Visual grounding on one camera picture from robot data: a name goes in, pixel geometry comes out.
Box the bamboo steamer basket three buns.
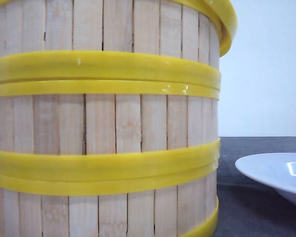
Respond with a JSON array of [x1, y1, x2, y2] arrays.
[[0, 79, 220, 189]]

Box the bamboo steamer basket one bun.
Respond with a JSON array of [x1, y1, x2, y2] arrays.
[[0, 0, 221, 88]]

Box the yellow rimmed bamboo steamer lid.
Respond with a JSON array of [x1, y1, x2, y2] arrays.
[[209, 0, 238, 56]]

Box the front bamboo steamer basket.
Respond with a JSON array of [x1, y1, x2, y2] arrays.
[[0, 172, 218, 237]]

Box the white ceramic plate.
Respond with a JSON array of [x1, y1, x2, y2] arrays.
[[235, 153, 296, 219]]

